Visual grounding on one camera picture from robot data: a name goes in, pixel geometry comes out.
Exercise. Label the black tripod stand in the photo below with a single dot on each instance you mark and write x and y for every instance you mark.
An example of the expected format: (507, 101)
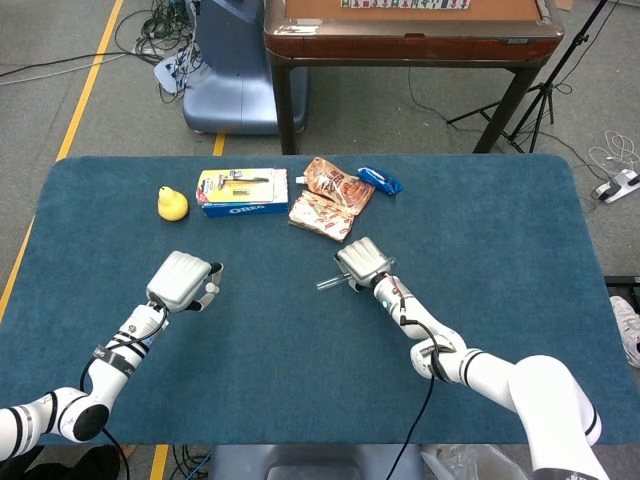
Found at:
(542, 92)

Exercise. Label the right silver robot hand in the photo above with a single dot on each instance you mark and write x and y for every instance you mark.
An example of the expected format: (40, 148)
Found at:
(362, 260)

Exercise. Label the blue snack packet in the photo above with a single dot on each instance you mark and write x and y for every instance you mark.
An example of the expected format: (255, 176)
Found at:
(380, 181)

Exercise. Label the white sneaker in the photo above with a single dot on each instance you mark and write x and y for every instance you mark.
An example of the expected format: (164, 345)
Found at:
(629, 330)

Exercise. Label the clear plastic bag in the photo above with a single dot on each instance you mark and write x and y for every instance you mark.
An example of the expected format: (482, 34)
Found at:
(470, 465)

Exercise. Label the white red snack bag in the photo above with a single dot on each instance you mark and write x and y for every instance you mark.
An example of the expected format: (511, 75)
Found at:
(320, 220)

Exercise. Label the face-up mahjong tile row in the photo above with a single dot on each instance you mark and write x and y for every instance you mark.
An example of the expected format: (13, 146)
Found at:
(405, 4)

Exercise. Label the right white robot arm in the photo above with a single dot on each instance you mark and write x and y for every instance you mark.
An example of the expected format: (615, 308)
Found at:
(500, 380)

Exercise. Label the brown mahjong table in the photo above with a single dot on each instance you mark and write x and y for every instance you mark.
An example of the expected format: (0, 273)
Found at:
(410, 47)

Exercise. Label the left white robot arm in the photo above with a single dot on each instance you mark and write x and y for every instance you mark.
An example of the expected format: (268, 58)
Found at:
(112, 370)

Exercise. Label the grey robot torso base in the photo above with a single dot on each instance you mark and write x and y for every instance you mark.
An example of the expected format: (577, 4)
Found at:
(315, 462)

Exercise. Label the black floor box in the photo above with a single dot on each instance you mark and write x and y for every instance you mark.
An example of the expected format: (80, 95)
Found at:
(625, 286)

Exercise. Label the blue felt table cover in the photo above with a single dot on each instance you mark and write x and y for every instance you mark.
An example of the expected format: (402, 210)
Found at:
(280, 360)

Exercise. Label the orange spout pouch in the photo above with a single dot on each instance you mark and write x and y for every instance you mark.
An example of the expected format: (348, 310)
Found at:
(340, 185)

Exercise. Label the yellow pear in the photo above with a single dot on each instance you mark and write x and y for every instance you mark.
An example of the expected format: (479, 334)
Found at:
(173, 207)

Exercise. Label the blue Oreo box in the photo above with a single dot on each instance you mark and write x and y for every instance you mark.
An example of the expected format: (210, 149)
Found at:
(245, 209)

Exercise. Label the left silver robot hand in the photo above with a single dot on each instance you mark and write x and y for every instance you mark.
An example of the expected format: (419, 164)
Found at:
(177, 280)

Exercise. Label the person in black clothes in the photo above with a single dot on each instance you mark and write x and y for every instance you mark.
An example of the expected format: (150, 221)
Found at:
(75, 465)

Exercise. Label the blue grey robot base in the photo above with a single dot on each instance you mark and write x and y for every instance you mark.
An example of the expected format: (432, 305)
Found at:
(235, 90)

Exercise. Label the clear glass test tube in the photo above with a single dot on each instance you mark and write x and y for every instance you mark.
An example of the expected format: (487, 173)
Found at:
(330, 283)

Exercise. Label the white power strip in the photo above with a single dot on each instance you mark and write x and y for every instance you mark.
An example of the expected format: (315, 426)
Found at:
(617, 186)

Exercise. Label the razor blister pack yellow card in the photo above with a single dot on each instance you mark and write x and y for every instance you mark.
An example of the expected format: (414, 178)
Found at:
(235, 186)

